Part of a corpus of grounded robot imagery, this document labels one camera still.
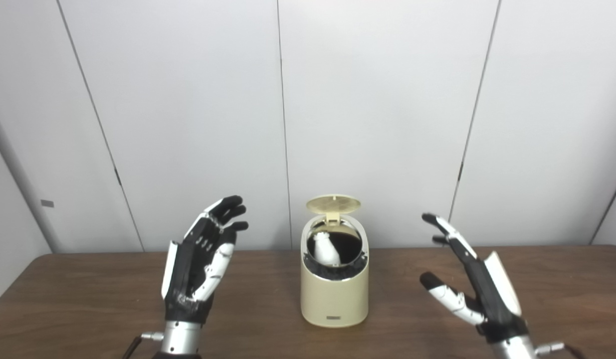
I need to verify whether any black bin liner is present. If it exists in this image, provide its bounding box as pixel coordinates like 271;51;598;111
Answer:
303;232;366;280

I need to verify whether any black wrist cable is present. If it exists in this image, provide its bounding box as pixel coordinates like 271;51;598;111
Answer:
122;332;165;359
535;342;585;359

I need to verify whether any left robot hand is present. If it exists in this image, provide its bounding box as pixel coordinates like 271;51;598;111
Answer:
161;195;249;325

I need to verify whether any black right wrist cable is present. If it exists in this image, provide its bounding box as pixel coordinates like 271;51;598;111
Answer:
535;342;585;359

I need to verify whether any cream-colored bin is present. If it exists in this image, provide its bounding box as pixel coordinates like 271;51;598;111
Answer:
300;213;370;328

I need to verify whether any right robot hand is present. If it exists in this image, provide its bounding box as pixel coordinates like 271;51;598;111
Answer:
420;213;529;344

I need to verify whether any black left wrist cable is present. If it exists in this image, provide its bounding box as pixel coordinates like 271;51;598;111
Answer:
122;332;165;359

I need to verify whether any small white plastic bottle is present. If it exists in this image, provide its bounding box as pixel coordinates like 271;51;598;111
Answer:
313;231;341;265

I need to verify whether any cream round bin lid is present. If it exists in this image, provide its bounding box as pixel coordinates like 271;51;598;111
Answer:
306;194;362;222

